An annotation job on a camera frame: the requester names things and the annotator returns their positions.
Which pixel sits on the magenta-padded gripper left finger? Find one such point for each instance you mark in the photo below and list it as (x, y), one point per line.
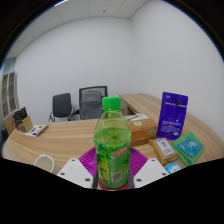
(75, 171)

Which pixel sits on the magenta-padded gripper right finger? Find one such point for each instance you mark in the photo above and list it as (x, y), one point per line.
(150, 171)

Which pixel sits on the green drink bottle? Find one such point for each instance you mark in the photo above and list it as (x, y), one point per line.
(111, 146)

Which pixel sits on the small blue packet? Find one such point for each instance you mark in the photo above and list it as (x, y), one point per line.
(173, 168)

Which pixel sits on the tan packet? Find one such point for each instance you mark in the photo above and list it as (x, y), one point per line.
(163, 150)

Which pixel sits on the white and brown mug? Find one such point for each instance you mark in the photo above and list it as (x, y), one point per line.
(45, 163)

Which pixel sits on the orange-brown box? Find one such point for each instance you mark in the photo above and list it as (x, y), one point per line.
(143, 131)

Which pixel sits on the green packet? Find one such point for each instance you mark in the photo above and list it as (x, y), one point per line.
(189, 148)

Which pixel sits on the round grey paper disc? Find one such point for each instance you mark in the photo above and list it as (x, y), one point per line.
(138, 116)

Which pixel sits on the purple stand-up pouch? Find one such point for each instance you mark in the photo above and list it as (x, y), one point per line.
(172, 116)

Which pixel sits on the black mesh office chair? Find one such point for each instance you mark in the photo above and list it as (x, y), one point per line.
(90, 105)

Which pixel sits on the brown cardboard box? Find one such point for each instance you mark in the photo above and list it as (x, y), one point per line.
(23, 126)

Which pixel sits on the wooden side desk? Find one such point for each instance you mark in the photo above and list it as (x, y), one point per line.
(140, 101)

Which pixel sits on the wide dark brown box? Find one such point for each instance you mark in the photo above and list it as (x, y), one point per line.
(20, 114)

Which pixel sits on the wooden shelf cabinet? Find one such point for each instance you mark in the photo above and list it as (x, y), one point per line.
(9, 96)

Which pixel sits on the ceiling light panel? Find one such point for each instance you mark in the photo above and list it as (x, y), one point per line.
(61, 2)

